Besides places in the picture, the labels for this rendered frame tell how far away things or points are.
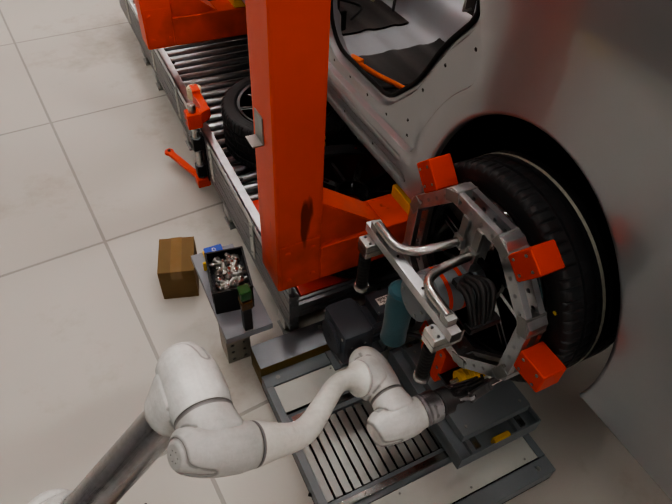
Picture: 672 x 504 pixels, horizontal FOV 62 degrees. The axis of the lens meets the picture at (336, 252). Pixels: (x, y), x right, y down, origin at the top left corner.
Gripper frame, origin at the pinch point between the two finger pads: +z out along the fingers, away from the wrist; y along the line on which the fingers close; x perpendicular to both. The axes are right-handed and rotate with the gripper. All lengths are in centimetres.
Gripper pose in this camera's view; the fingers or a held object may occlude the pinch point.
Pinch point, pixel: (496, 377)
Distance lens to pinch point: 171.9
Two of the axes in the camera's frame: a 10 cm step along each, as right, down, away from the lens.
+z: 9.0, -2.9, 3.4
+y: 3.5, -0.2, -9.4
